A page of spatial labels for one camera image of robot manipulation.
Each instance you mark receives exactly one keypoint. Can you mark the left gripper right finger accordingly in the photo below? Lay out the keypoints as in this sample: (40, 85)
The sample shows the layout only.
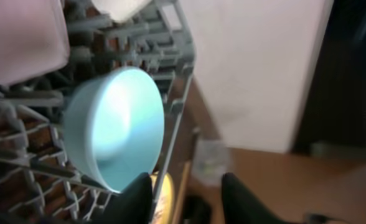
(240, 205)

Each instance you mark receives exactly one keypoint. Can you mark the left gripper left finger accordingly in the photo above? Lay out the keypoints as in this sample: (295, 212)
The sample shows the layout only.
(133, 206)

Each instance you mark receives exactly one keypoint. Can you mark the light blue saucer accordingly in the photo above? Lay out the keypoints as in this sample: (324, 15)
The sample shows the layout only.
(113, 127)

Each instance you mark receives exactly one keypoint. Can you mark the white cup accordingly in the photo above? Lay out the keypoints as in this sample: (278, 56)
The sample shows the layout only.
(120, 10)

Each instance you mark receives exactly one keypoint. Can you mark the pink bowl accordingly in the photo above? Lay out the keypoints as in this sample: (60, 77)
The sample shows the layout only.
(33, 39)

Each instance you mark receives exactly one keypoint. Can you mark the clear plastic waste bin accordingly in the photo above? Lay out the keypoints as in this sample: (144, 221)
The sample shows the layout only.
(211, 160)

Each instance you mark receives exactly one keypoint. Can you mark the grey plastic dishwasher rack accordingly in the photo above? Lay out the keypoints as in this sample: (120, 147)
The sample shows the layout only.
(36, 176)

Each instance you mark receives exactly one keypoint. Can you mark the yellow plate with leftovers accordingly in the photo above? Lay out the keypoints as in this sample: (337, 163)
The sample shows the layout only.
(163, 211)

